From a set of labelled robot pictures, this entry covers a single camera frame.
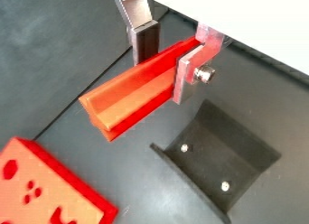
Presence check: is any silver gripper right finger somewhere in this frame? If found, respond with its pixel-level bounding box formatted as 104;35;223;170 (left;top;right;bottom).
172;23;225;104

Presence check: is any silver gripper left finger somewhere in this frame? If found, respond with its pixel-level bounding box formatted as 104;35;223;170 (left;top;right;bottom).
115;0;160;65

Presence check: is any red star prism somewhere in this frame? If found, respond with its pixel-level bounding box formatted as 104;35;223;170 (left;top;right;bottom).
79;37;198;142

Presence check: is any black curved fixture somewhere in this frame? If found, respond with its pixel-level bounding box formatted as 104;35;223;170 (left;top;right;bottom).
151;100;281;224

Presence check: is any red shape sorter block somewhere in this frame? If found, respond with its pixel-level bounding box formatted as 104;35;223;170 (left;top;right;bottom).
0;137;118;224

